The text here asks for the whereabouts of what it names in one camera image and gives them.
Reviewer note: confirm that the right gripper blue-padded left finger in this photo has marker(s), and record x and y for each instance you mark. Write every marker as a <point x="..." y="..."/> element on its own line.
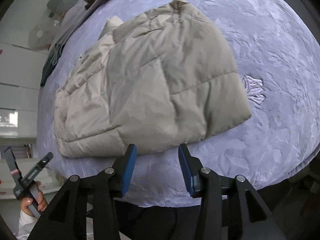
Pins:
<point x="90" y="197"/>

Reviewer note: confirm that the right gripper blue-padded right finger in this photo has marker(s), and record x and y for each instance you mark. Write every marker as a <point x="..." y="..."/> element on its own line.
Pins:
<point x="226" y="202"/>

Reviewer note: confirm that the beige puffer jacket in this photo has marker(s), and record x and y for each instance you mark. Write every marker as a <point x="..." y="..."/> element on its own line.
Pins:
<point x="164" y="78"/>

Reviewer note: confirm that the person's left hand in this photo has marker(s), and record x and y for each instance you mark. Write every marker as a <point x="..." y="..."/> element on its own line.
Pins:
<point x="34" y="205"/>

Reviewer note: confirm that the white drawer cabinet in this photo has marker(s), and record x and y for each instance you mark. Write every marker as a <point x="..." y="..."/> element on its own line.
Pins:
<point x="21" y="71"/>

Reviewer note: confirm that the dark green cloth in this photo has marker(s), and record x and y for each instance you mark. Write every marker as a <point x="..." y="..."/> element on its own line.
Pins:
<point x="51" y="62"/>

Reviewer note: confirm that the round white fan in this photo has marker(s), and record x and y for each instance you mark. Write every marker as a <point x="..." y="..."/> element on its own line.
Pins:
<point x="42" y="36"/>

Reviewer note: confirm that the grey bed sheet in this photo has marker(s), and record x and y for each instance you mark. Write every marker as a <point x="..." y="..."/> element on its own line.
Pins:
<point x="74" y="18"/>

